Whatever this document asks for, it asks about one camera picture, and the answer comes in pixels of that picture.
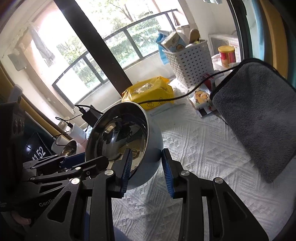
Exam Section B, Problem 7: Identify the white desk lamp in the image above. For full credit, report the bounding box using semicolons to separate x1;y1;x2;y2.
51;116;70;154

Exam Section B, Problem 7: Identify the white charger plug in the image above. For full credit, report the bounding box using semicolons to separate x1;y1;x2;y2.
68;124;87;144

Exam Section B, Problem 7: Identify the red yellow can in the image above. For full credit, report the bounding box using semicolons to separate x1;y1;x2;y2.
218;46;236;68

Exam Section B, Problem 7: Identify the black cable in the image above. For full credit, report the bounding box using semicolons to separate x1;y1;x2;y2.
136;60;246;105

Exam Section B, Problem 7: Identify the tablet showing clock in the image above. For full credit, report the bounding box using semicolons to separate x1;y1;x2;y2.
23;132;52;160

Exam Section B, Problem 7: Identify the person left hand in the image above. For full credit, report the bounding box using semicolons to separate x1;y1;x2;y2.
11;212;31;226

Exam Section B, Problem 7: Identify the light blue steel bowl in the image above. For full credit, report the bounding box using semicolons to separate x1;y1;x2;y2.
85;102;164;190

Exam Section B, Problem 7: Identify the grey folded towel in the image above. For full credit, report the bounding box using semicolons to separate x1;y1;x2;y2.
210;58;295;183

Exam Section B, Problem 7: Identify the pink steel bowl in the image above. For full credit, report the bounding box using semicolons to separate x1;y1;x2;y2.
60;140;77;156

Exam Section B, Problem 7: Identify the black power adapter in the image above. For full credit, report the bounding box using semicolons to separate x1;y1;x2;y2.
80;105;103;128

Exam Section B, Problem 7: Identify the yellow right curtain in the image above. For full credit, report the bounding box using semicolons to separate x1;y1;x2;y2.
260;1;288;78

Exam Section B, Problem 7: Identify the white plastic basket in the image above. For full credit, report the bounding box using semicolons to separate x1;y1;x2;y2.
164;40;214;89

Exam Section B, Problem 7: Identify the yellow snack bag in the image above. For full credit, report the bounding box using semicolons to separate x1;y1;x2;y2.
121;76;174;110

